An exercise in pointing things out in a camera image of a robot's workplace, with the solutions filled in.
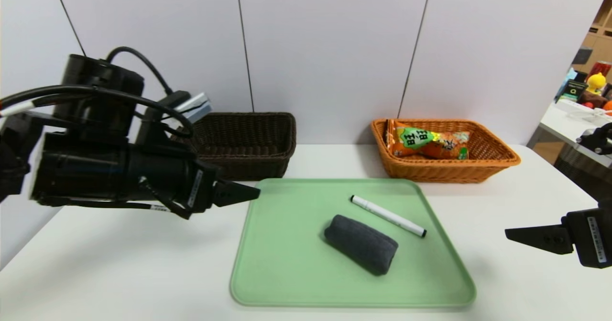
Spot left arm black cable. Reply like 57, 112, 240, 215
0, 46, 194, 140

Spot red can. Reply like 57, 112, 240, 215
586, 61, 612, 80

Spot orange wicker basket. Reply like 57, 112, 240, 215
371, 119, 522, 184

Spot orange snack bag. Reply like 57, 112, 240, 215
386, 119, 470, 161

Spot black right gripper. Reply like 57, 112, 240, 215
504, 199, 612, 269

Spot wooden shelf unit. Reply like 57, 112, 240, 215
571, 0, 612, 75

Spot white marker pen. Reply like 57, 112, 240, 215
350, 195, 427, 238

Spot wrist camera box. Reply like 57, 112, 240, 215
576, 122, 612, 155
165, 91, 212, 125

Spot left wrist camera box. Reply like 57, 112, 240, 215
165, 91, 212, 125

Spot yellow plush toy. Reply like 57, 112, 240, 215
586, 73, 606, 96

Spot dark grey towel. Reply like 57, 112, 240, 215
324, 214, 399, 277

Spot dark brown wicker basket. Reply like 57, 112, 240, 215
182, 112, 297, 182

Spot black box green logo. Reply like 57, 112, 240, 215
562, 80, 587, 103

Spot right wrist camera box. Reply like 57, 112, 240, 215
576, 122, 612, 155

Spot dark brown lumpy object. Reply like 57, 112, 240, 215
577, 90, 607, 110

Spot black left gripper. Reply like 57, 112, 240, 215
125, 144, 261, 218

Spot light blue packet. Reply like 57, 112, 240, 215
556, 68, 577, 99

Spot dark grey flat panel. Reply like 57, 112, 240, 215
570, 48, 592, 66

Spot white background table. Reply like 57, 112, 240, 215
538, 100, 612, 165

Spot green plastic tray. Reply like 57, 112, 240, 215
230, 178, 477, 308

